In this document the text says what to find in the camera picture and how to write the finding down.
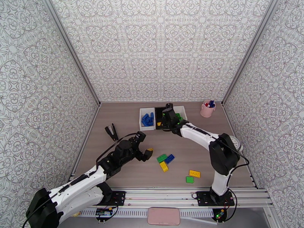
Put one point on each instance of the small blue lego brick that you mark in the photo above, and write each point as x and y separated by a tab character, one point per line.
151	115

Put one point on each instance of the small green lego brick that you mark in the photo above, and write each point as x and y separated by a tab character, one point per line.
189	179

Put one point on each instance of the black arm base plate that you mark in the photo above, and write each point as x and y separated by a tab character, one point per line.
202	198
117	197

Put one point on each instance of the white alarm clock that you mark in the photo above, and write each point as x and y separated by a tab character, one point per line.
238	142

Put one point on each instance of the small circuit board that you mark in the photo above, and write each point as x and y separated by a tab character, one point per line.
219	214
103	212

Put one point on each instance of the black stapler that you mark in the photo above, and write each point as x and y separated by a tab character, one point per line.
111	132

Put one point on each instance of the blue marker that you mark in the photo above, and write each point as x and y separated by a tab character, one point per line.
212	103

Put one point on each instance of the white plastic bin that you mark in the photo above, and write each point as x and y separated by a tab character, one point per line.
142	127
184	111

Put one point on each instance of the black plastic bin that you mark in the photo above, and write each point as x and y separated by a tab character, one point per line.
158	114

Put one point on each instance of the aluminium corner post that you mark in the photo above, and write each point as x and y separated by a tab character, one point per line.
248	49
72	49

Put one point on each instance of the pink rectangular pad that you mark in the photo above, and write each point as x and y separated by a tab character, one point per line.
164	216

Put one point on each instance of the red marker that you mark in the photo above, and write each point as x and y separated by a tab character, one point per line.
207	105

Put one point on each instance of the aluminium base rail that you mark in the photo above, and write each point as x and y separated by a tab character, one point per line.
161	197

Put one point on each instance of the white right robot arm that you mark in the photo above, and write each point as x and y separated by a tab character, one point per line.
202	135

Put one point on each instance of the pink metal cup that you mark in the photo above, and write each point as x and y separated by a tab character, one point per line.
207	112

